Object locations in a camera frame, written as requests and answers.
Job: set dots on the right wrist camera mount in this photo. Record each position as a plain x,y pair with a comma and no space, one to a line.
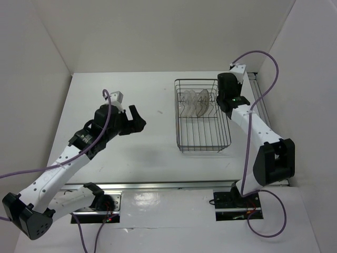
239,70

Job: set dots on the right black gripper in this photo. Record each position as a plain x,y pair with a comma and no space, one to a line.
239,86

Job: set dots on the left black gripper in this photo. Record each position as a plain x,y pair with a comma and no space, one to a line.
134,125

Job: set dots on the clear plate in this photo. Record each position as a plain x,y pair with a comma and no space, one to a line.
202,104
213,96
193,105
184,104

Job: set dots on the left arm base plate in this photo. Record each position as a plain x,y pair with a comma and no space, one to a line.
108,211

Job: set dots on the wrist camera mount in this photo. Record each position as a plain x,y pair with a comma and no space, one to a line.
116,100
239,70

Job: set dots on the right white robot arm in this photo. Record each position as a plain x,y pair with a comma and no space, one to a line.
275,159

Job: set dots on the wire dish rack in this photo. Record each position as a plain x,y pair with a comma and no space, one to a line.
209,133

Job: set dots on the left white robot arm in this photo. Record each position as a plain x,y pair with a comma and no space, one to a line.
35,208

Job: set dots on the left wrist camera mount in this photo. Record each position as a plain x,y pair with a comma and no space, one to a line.
116,100

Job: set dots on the front aluminium rail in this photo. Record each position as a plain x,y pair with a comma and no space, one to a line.
166,185

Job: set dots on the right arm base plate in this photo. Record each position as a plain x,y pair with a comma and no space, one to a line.
230,206

